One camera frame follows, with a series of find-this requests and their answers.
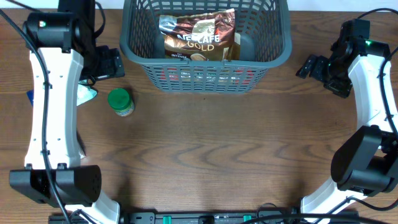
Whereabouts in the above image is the teal white packet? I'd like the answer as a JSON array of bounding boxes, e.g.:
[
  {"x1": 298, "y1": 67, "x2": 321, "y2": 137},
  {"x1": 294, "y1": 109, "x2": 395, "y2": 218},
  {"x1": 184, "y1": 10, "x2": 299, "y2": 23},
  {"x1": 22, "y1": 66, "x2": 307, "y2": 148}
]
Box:
[{"x1": 76, "y1": 80, "x2": 98, "y2": 106}]

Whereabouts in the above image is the green lid jar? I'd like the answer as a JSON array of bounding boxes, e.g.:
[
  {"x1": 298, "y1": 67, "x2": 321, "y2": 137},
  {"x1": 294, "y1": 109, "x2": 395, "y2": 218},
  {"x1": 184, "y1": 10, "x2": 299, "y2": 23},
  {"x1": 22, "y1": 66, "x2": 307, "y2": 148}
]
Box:
[{"x1": 108, "y1": 88, "x2": 135, "y2": 116}]

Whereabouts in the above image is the spaghetti pack red yellow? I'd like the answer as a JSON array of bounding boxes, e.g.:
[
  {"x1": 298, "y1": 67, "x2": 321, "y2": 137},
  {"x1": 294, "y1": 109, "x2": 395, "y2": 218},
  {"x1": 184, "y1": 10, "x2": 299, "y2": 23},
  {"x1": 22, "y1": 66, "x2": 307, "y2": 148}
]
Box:
[{"x1": 158, "y1": 68, "x2": 255, "y2": 85}]

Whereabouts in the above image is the brown Nescafe Gold bag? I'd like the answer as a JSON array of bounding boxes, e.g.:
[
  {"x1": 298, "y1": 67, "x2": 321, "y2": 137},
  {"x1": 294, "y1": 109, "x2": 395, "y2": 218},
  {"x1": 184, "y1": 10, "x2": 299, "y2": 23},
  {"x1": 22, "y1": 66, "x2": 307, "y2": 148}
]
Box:
[{"x1": 159, "y1": 9, "x2": 241, "y2": 61}]

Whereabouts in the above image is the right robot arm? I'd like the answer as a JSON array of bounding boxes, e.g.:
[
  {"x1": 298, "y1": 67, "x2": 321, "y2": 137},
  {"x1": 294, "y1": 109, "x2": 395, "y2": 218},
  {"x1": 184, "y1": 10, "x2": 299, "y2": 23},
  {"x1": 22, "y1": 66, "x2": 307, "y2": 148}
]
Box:
[{"x1": 296, "y1": 19, "x2": 397, "y2": 223}]

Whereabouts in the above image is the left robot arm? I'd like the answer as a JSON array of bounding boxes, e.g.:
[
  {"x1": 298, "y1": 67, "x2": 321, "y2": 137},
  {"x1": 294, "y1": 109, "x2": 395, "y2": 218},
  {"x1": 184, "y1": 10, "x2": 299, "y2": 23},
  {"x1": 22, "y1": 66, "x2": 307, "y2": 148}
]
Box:
[{"x1": 9, "y1": 1, "x2": 128, "y2": 223}]

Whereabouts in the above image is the Kleenex tissue multipack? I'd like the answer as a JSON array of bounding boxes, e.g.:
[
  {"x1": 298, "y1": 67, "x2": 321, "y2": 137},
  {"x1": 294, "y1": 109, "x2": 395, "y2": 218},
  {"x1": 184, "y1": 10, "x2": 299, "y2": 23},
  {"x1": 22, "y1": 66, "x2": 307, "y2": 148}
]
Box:
[{"x1": 26, "y1": 90, "x2": 34, "y2": 106}]

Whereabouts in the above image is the grey plastic basket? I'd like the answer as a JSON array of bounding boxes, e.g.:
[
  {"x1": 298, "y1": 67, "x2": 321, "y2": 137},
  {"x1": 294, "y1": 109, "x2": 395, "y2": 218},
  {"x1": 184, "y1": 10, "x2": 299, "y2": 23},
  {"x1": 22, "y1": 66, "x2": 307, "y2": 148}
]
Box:
[{"x1": 120, "y1": 0, "x2": 292, "y2": 94}]

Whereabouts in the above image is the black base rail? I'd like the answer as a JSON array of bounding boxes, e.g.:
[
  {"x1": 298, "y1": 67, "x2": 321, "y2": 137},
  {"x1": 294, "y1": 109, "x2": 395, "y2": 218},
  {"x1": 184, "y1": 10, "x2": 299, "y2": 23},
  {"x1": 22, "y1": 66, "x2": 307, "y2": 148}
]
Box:
[{"x1": 47, "y1": 210, "x2": 360, "y2": 224}]

